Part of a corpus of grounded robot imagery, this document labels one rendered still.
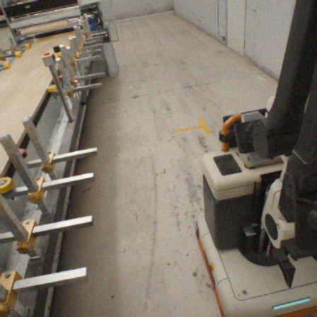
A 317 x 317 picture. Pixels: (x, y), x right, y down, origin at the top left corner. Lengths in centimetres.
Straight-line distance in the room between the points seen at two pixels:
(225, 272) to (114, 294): 73
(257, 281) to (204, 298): 39
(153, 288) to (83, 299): 45
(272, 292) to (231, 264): 24
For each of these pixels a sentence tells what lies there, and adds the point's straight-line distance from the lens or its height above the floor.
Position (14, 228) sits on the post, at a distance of 113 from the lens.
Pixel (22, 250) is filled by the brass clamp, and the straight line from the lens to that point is 117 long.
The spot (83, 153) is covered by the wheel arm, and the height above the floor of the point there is 82.
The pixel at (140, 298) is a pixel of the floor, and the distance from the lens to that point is 180.
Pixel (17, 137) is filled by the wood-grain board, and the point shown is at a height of 90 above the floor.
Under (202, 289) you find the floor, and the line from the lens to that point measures 179.
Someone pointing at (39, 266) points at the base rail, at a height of 70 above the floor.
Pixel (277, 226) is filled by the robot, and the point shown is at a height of 77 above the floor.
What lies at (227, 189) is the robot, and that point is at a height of 76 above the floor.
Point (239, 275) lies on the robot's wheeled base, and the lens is 152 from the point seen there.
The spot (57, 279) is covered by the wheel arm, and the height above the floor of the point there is 84.
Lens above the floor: 160
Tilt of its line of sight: 37 degrees down
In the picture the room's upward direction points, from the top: 10 degrees counter-clockwise
